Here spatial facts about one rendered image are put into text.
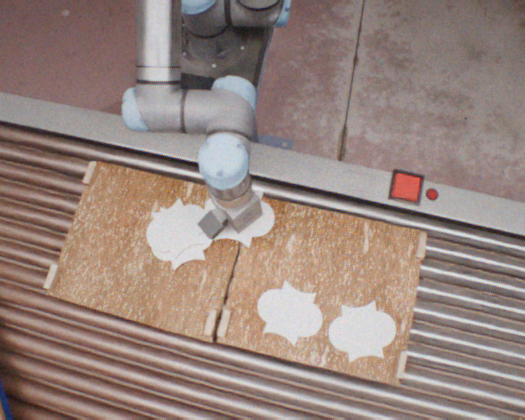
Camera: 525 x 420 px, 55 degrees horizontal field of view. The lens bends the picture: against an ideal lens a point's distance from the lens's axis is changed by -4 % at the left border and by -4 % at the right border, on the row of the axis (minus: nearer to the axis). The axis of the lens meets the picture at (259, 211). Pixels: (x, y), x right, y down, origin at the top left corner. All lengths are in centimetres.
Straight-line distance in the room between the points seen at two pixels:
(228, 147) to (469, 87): 191
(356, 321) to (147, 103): 64
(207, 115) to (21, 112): 78
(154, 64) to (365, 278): 66
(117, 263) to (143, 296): 10
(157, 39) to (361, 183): 64
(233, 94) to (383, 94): 166
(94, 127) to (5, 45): 161
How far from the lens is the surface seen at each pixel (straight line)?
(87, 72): 270
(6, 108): 158
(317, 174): 129
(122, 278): 126
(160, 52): 88
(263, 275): 120
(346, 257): 121
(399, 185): 129
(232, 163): 80
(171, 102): 89
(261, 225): 108
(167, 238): 122
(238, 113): 86
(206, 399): 121
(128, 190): 131
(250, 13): 123
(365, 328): 119
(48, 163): 144
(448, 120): 249
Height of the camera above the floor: 211
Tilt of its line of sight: 72 degrees down
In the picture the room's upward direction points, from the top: 10 degrees counter-clockwise
